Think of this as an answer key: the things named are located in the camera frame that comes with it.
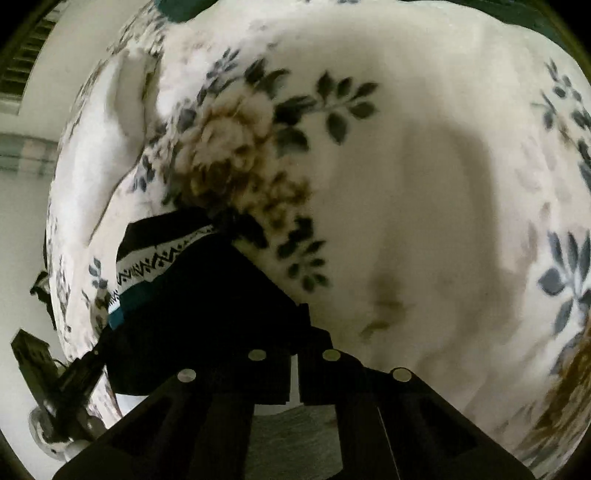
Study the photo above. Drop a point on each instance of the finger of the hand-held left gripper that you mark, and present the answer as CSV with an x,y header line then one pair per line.
x,y
81,371

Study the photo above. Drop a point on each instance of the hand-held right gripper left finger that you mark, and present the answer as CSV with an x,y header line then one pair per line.
x,y
272,378

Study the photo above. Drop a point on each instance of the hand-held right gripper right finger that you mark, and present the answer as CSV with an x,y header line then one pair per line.
x,y
318,378

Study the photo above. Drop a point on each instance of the dark garment with patterned band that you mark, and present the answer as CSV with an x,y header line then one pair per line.
x,y
203,295

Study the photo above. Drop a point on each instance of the white floral blanket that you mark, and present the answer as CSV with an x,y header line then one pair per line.
x,y
415,207

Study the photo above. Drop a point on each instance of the louvred window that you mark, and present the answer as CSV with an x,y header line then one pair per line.
x,y
21,60

